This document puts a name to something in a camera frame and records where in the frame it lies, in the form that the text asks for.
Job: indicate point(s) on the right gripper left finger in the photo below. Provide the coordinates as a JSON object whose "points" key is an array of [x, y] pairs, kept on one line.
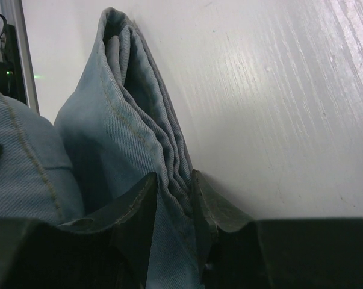
{"points": [[109, 248]]}

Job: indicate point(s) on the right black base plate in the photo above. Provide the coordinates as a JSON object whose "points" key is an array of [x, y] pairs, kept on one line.
{"points": [[11, 76]]}

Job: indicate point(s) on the light blue denim skirt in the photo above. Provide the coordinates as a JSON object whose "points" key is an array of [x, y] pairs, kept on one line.
{"points": [[117, 126]]}

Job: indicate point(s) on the aluminium rail frame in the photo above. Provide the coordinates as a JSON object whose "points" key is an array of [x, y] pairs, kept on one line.
{"points": [[25, 56]]}

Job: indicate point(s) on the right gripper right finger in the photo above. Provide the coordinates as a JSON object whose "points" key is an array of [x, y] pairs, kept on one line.
{"points": [[237, 251]]}

